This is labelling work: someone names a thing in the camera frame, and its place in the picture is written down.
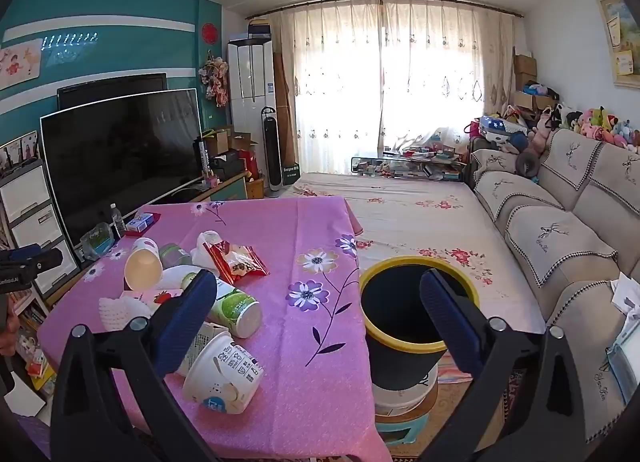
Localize white standing air conditioner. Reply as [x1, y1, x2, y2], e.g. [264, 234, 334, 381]
[227, 36, 277, 193]

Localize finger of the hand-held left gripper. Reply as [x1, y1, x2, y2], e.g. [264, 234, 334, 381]
[22, 248, 64, 275]
[0, 243, 42, 263]

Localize person's left hand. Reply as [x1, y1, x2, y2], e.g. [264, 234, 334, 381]
[0, 313, 21, 357]

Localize large curved television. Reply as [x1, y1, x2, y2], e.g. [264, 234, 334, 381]
[40, 88, 203, 249]

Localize green label yogurt cup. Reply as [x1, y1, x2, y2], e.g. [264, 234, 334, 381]
[207, 282, 263, 339]

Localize floral cream bed sheet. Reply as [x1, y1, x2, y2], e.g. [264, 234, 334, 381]
[280, 172, 546, 343]

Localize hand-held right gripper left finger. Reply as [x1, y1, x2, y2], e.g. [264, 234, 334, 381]
[50, 269, 218, 462]

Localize black and white tower fan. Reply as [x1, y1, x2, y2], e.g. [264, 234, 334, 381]
[261, 106, 285, 191]

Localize open cardboard boxes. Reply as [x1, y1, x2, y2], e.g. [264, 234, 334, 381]
[202, 127, 261, 180]

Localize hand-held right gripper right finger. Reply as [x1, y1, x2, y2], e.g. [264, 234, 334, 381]
[419, 268, 587, 462]

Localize white papers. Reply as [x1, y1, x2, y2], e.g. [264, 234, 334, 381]
[609, 272, 640, 317]

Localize white plastic drawer unit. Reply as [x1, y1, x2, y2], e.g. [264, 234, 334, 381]
[0, 159, 81, 297]

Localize stack of cardboard boxes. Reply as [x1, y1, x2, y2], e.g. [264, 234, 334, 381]
[512, 54, 558, 112]

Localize pink floral tablecloth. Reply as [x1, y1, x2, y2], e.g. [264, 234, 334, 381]
[37, 194, 393, 462]

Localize flat red box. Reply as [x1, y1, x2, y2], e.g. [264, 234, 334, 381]
[122, 212, 162, 237]

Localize white paper cup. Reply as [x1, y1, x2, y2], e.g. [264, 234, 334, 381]
[124, 238, 163, 291]

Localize sheer embroidered curtain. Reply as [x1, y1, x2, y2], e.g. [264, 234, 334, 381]
[265, 0, 516, 177]

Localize white foam fruit net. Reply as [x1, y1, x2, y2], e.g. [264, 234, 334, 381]
[98, 296, 153, 333]

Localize green plastic stool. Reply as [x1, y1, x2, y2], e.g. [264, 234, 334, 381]
[375, 407, 431, 445]

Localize pink strawberry milk carton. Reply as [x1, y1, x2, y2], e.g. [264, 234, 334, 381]
[120, 288, 186, 307]

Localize beige fabric sofa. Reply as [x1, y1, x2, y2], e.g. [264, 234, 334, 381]
[470, 127, 640, 443]

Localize pink cartoon wall poster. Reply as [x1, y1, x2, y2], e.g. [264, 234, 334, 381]
[0, 38, 43, 91]

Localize blue star plush toy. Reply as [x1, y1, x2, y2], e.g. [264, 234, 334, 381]
[479, 114, 528, 143]

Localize clear bag with green contents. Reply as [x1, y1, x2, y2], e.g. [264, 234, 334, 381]
[80, 222, 117, 260]

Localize row of plush toys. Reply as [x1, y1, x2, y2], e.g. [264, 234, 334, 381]
[550, 104, 640, 155]

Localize red snack packet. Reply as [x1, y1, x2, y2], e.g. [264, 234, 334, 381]
[205, 240, 271, 287]

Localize black bin with yellow rim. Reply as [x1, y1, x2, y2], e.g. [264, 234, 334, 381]
[359, 256, 481, 393]

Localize glass coffee table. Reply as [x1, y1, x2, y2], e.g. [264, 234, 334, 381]
[351, 149, 468, 183]

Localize hanging pink flower decoration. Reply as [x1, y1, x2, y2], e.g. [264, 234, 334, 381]
[198, 56, 230, 107]

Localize grey neck pillow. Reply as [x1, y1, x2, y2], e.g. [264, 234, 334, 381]
[515, 149, 541, 177]

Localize white bucket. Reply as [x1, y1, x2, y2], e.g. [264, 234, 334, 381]
[374, 367, 440, 415]

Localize white printed carton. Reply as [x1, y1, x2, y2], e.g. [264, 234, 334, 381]
[175, 322, 231, 378]

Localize white plastic bag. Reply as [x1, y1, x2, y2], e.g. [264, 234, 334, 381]
[190, 231, 223, 273]

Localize patterned rug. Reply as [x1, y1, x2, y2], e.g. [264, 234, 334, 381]
[390, 357, 526, 462]

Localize framed photo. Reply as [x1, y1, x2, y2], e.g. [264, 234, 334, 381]
[0, 131, 40, 175]

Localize stack of books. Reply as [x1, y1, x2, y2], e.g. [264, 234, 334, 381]
[10, 287, 56, 395]

